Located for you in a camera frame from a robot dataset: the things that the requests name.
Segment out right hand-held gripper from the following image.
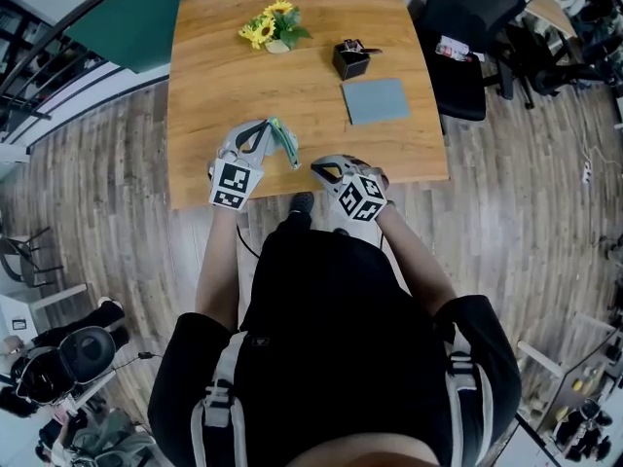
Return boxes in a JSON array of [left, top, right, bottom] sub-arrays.
[[310, 154, 389, 224]]

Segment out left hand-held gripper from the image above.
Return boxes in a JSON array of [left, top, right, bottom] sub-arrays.
[[207, 119, 286, 212]]

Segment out green zipper pouch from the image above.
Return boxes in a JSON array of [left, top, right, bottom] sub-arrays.
[[267, 116, 300, 170]]

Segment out person's left forearm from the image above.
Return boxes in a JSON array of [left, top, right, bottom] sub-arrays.
[[194, 206, 250, 331]]

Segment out person's right forearm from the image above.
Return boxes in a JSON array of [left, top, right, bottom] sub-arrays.
[[373, 202, 459, 318]]

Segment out person's right hand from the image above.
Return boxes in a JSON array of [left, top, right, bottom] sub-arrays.
[[350, 157, 391, 189]]

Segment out person's dark shoe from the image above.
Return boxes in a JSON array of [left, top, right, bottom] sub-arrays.
[[288, 191, 315, 216]]

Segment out grey square mat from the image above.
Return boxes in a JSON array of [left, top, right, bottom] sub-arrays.
[[340, 78, 413, 126]]

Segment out black square pen holder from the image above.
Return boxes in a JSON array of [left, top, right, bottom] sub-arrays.
[[332, 41, 371, 82]]

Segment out potted yellow sunflowers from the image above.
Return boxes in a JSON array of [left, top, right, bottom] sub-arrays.
[[238, 0, 313, 55]]

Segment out dark clip in holder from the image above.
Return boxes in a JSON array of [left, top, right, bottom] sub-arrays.
[[342, 38, 385, 56]]

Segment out person's black clothing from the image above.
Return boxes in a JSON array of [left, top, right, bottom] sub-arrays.
[[147, 210, 523, 467]]

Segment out green partition board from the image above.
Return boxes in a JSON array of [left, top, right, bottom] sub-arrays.
[[64, 0, 192, 75]]

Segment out white and red packet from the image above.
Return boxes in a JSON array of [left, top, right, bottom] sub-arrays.
[[434, 35, 477, 63]]

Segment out black mesh office chair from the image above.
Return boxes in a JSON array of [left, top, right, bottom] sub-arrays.
[[417, 0, 532, 124]]

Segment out black metal shelf rack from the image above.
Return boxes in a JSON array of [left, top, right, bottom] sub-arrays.
[[0, 0, 162, 145]]

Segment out black office chair with armrests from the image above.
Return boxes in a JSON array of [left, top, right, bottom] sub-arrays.
[[491, 15, 623, 111]]

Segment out grey metal chair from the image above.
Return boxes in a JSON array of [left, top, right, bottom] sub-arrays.
[[0, 225, 65, 290]]

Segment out light wooden side desk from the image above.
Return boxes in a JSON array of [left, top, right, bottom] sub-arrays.
[[522, 0, 581, 39]]

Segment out grey backpack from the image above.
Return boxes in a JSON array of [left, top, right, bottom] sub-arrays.
[[61, 407, 160, 467]]

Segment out cluttered white desk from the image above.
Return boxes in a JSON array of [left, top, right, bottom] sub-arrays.
[[513, 308, 623, 467]]

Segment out black cable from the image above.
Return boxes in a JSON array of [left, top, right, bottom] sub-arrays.
[[235, 210, 265, 263]]

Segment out grey harness strap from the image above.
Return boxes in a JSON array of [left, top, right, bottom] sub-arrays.
[[443, 334, 495, 467], [189, 331, 250, 467]]

